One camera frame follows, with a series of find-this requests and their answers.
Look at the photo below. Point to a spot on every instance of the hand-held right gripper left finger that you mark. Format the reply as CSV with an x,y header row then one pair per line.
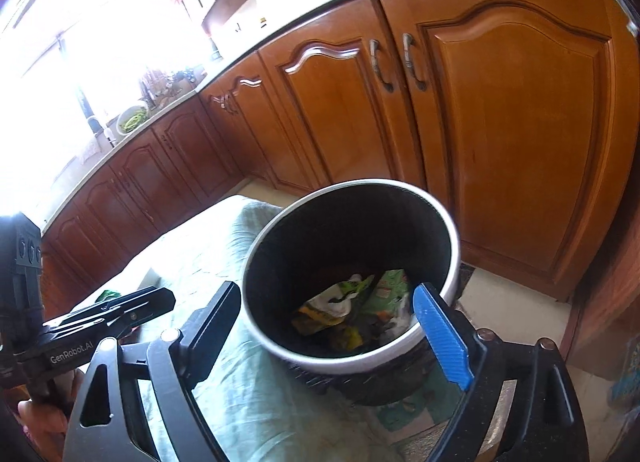
x,y
215,332

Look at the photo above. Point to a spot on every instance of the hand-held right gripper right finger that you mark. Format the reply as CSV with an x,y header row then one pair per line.
x,y
442,337

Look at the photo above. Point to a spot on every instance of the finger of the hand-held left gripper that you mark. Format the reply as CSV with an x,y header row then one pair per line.
x,y
135,303
95,328

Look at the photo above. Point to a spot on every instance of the green juice carton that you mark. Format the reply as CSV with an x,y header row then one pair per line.
x,y
387,292

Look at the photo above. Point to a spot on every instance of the yellow snack packet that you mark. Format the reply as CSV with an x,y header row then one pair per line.
x,y
325,329

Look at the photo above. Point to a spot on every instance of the light green snack packet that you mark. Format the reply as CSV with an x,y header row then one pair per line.
x,y
340,294

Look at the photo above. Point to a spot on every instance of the white rimmed black trash bin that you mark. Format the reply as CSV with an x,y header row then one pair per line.
x,y
350,222

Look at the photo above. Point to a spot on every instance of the person's left hand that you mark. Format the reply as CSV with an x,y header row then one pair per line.
x,y
45,422

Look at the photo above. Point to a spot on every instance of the crushed green drink pouch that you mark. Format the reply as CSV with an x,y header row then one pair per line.
x,y
107,296

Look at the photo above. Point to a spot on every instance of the light green floral tablecloth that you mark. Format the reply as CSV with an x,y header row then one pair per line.
x,y
240,392

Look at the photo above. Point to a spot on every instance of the curved sink faucet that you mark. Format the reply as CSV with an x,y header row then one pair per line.
x,y
100,132

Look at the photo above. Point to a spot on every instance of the white bowl of greens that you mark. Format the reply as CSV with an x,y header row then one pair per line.
x,y
132,120

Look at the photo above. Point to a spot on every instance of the knife and utensil rack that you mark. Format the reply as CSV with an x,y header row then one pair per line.
x,y
160,87

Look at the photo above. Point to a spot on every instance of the wooden lower cabinets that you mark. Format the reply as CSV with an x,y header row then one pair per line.
x,y
500,117

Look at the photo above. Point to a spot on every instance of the kitchen window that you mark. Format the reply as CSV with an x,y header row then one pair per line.
x,y
75,42

